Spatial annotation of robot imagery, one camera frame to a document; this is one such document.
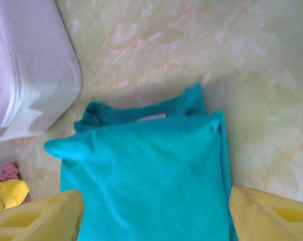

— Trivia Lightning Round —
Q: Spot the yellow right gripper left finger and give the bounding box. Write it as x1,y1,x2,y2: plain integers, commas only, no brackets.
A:
0,189,84,241

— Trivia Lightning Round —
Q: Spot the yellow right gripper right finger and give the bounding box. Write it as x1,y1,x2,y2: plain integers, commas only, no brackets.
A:
228,185,303,241

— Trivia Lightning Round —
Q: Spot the teal t-shirt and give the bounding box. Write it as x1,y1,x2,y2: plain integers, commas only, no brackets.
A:
44,82,240,241

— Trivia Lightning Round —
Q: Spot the pink folded t-shirt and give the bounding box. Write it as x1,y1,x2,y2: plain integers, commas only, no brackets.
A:
0,162,31,205

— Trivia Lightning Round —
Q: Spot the white lidded plastic box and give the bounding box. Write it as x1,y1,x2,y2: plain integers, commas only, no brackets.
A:
0,0,83,144

